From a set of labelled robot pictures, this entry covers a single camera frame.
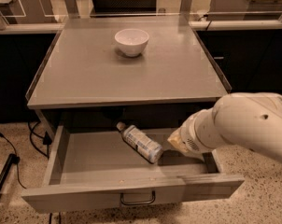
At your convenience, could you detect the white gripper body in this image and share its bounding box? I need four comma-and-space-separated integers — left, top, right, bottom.
179, 109, 224, 153

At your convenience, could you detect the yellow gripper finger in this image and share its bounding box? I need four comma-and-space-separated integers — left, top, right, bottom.
167, 129, 189, 153

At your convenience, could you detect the blue plastic bottle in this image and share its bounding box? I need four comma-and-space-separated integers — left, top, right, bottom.
116, 121, 163, 163

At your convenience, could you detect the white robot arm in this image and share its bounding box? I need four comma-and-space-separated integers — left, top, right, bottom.
168, 92, 282, 163

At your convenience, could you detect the grey open drawer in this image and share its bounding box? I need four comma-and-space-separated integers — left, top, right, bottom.
21, 125, 245, 213

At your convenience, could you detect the grey cabinet counter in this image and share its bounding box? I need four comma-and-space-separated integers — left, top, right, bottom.
27, 16, 231, 135

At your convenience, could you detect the white ceramic bowl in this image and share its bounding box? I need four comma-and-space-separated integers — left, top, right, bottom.
114, 28, 149, 57

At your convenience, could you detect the black mesh chair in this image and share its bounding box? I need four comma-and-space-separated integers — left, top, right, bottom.
91, 0, 157, 17

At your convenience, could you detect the black bar on floor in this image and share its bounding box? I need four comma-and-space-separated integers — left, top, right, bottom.
0, 153, 19, 191

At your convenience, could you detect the clear acrylic barrier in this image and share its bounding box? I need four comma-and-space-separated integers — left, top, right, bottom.
0, 0, 282, 30

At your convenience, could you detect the metal drawer handle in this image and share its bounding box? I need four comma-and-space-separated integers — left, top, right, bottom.
120, 191, 156, 206

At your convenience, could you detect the black floor cable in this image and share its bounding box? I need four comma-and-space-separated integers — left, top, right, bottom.
27, 120, 52, 159

